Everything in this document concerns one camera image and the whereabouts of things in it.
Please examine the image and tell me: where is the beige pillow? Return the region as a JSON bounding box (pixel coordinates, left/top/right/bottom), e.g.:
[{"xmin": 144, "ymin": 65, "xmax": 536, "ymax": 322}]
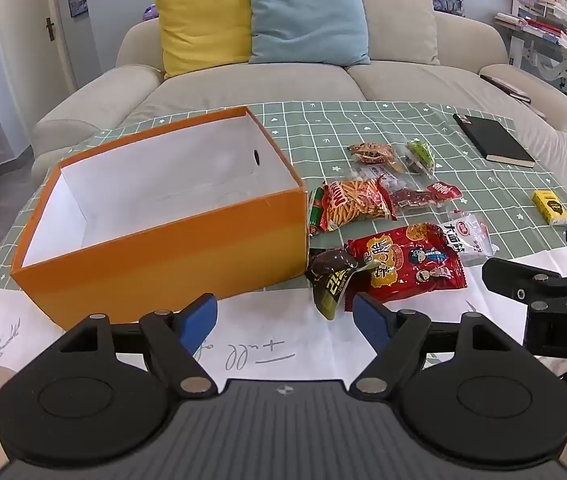
[{"xmin": 338, "ymin": 0, "xmax": 441, "ymax": 66}]

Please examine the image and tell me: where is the dark book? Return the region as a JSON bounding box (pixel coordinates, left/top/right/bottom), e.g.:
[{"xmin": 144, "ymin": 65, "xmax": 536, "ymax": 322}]
[{"xmin": 480, "ymin": 74, "xmax": 532, "ymax": 104}]

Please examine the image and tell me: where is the green sausage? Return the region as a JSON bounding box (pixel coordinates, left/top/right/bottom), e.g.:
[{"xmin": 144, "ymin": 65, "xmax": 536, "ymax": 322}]
[{"xmin": 307, "ymin": 186, "xmax": 329, "ymax": 238}]

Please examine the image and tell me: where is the white study desk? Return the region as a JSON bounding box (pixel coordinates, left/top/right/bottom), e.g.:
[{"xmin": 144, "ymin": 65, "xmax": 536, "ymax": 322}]
[{"xmin": 493, "ymin": 0, "xmax": 567, "ymax": 107}]

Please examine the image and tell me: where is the red cartoon snack bag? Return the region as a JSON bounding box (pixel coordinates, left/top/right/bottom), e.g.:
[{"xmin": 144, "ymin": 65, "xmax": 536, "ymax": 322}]
[{"xmin": 346, "ymin": 222, "xmax": 467, "ymax": 313}]

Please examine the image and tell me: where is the beige sofa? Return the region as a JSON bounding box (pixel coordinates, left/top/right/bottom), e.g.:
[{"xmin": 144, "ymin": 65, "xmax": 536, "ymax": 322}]
[{"xmin": 30, "ymin": 0, "xmax": 567, "ymax": 187}]

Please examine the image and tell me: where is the light blue pillow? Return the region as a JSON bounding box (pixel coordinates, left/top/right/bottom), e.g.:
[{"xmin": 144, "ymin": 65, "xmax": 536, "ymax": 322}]
[{"xmin": 247, "ymin": 0, "xmax": 371, "ymax": 67}]

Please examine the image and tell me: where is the white snack packet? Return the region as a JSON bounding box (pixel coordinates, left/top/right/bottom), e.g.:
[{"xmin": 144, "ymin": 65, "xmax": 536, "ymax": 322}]
[{"xmin": 438, "ymin": 212, "xmax": 499, "ymax": 266}]

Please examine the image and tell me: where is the green checked tablecloth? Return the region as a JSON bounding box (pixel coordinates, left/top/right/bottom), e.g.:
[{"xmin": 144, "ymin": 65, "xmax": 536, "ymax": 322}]
[{"xmin": 0, "ymin": 100, "xmax": 567, "ymax": 393}]

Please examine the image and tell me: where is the white door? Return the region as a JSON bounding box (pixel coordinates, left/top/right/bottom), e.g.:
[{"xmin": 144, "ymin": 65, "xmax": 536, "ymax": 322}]
[{"xmin": 0, "ymin": 0, "xmax": 76, "ymax": 101}]

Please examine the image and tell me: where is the orange cardboard box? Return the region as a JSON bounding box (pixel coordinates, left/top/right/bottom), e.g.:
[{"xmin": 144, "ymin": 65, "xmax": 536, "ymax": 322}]
[{"xmin": 10, "ymin": 106, "xmax": 309, "ymax": 332}]

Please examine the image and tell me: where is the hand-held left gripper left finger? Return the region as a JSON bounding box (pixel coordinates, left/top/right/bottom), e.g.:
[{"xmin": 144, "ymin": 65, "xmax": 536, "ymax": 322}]
[{"xmin": 56, "ymin": 292, "xmax": 219, "ymax": 399}]

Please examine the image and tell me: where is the dark brown snack packet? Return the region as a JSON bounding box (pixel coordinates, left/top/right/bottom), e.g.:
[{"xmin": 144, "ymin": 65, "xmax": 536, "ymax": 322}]
[{"xmin": 305, "ymin": 247, "xmax": 364, "ymax": 321}]

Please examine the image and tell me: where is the clear red jerky packet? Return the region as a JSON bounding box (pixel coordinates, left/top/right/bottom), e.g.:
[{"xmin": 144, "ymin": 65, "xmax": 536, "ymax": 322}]
[{"xmin": 391, "ymin": 187, "xmax": 439, "ymax": 210}]

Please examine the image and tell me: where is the green snack packet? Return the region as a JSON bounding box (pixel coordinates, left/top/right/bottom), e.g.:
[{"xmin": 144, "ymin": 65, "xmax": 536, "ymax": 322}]
[{"xmin": 404, "ymin": 140, "xmax": 437, "ymax": 177}]

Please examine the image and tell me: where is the yellow pillow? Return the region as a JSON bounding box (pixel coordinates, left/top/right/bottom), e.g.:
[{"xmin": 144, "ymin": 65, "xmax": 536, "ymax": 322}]
[{"xmin": 153, "ymin": 0, "xmax": 254, "ymax": 80}]

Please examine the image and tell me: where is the clear brown snack packet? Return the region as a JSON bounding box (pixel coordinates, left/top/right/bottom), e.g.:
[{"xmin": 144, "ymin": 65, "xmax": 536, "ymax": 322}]
[{"xmin": 347, "ymin": 142, "xmax": 397, "ymax": 165}]

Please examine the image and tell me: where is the yellow tissue packet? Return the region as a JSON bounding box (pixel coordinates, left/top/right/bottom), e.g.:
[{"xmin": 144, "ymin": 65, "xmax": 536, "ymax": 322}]
[{"xmin": 532, "ymin": 189, "xmax": 567, "ymax": 226}]

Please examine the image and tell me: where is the red fries snack bag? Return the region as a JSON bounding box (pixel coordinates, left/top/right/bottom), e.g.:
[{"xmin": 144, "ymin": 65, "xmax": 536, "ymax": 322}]
[{"xmin": 321, "ymin": 177, "xmax": 398, "ymax": 233}]

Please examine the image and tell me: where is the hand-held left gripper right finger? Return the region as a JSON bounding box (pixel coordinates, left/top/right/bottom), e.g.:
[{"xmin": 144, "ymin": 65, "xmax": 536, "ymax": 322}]
[{"xmin": 348, "ymin": 291, "xmax": 523, "ymax": 398}]

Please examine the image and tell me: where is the black notebook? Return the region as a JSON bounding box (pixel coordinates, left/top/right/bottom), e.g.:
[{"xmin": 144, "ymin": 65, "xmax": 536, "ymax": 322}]
[{"xmin": 452, "ymin": 112, "xmax": 537, "ymax": 169}]

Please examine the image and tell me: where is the small red label packet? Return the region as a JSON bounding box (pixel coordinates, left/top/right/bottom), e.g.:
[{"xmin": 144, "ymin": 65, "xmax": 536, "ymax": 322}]
[{"xmin": 426, "ymin": 181, "xmax": 464, "ymax": 206}]

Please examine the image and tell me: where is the clear white candy packet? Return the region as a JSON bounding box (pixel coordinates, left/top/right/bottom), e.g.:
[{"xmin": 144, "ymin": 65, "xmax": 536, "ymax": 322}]
[{"xmin": 356, "ymin": 162, "xmax": 404, "ymax": 191}]

